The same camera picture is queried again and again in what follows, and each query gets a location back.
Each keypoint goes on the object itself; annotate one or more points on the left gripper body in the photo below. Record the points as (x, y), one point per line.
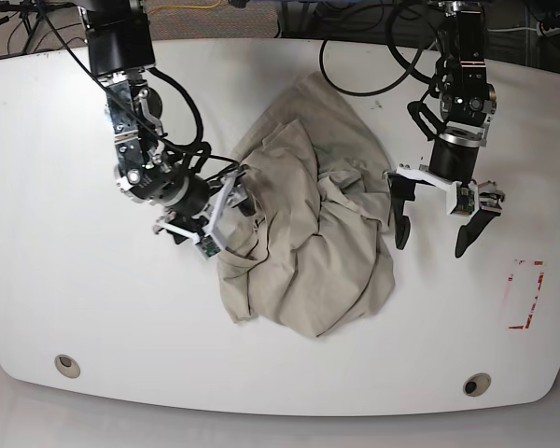
(451, 166)

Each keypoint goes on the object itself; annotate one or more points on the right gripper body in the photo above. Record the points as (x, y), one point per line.
(199, 205)

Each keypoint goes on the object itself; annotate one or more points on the beige T-shirt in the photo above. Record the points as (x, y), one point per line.
(312, 256)

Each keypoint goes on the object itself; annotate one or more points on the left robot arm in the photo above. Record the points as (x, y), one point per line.
(468, 103)

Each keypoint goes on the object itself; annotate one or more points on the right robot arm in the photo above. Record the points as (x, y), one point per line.
(151, 168)

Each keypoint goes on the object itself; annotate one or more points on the red tape rectangle marking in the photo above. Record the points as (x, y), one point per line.
(522, 293)

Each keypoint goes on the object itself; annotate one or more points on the white power strip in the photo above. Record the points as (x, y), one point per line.
(549, 25)

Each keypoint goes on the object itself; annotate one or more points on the black tripod stand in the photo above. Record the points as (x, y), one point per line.
(20, 27)

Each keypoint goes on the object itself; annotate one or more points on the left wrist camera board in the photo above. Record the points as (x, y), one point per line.
(464, 202)

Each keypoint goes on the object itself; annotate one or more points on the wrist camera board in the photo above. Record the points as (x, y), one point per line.
(208, 247)
(464, 202)

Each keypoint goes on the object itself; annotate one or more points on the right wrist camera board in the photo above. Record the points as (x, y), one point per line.
(208, 247)

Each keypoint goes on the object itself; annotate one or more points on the right table cable grommet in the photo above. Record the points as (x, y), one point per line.
(477, 384)

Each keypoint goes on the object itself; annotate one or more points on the table cable grommet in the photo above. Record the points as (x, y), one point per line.
(67, 366)
(477, 384)

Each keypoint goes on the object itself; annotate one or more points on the left table cable grommet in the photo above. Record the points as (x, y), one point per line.
(67, 366)

